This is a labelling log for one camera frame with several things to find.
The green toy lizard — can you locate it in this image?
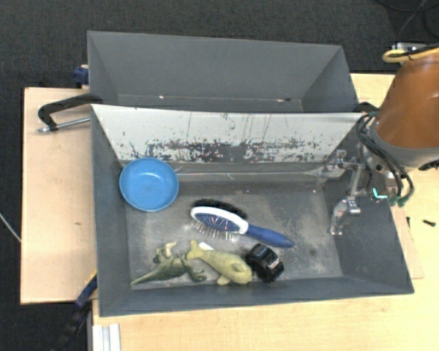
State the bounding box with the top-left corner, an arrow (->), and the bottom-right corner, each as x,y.
130,241 -> 209,286

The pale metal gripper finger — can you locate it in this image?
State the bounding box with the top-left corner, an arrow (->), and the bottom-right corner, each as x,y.
320,150 -> 349,178
329,197 -> 362,237

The black tape roll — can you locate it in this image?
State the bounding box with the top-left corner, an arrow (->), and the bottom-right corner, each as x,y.
244,243 -> 285,284

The pale wood board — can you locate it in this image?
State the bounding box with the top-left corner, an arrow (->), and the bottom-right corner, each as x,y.
20,86 -> 99,305

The green toy fish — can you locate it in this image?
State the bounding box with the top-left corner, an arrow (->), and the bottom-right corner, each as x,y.
185,239 -> 254,287

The grey metal bin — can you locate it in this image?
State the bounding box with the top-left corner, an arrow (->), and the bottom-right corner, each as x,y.
86,30 -> 415,317

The blue bowl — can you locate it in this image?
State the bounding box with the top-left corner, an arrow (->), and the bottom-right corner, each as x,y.
118,157 -> 180,213

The blue and white hairbrush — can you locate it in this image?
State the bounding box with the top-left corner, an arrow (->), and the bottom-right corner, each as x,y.
189,205 -> 296,249

